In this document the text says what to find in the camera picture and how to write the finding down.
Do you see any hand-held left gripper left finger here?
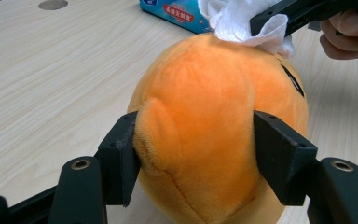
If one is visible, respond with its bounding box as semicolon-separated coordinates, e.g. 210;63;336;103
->
97;111;141;208

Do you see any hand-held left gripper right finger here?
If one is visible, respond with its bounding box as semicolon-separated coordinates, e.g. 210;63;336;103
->
253;110;319;207

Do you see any white wet wipe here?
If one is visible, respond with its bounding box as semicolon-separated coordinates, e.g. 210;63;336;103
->
197;0;296;60

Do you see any orange plush toy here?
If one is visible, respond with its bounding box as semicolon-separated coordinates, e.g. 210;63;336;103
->
127;32;310;224

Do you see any blue wet wipes pack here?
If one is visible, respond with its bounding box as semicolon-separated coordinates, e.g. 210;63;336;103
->
139;0;214;35

